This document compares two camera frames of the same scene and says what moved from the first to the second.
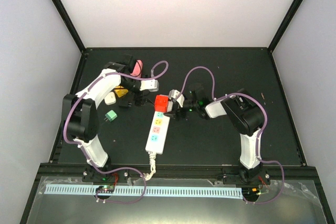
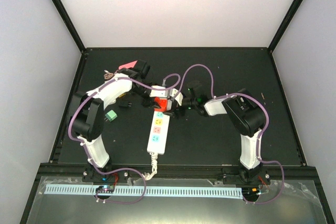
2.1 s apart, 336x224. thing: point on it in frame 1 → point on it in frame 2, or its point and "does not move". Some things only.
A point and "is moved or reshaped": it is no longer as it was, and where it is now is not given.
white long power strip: [157, 134] does not move
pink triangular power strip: [137, 70] is moved or reshaped
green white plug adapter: [111, 115] does not move
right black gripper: [176, 114] does not move
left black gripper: [141, 102] → [149, 103]
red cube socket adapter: [161, 103] does not move
